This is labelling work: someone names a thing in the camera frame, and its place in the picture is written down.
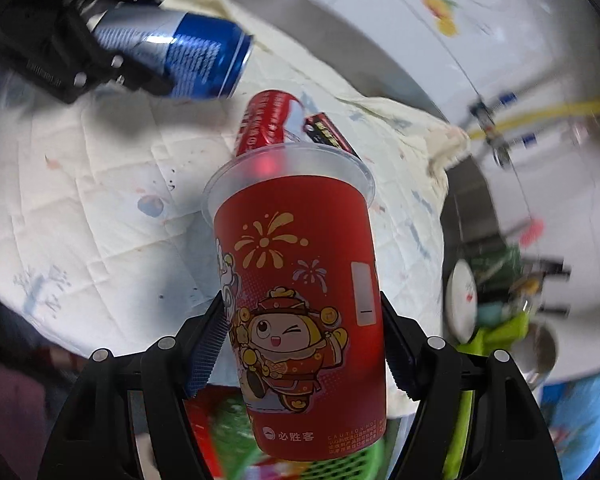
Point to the red printed plastic cup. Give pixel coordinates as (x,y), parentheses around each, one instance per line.
(300,280)

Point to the blue silver drink can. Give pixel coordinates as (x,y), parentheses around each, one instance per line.
(200,55)

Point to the green plastic mesh basket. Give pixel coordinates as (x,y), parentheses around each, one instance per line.
(330,470)

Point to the white plate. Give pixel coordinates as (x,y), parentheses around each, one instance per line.
(461,300)

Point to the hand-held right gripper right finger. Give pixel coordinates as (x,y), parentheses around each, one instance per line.
(397,357)

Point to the black red small packet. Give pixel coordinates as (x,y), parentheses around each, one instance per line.
(330,132)

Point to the cream quilted cloth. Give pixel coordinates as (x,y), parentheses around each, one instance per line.
(105,185)

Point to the red plastic object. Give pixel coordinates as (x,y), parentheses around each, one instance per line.
(205,425)

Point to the red cola can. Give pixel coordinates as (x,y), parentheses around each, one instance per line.
(267,120)

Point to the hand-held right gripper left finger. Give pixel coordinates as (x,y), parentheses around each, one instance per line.
(207,352)

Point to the metal water valves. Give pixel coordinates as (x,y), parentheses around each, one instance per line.
(495,135)

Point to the yellow pipe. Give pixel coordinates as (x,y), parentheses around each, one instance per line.
(570,110)

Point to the green plastic dish rack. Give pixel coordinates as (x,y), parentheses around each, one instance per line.
(500,332)

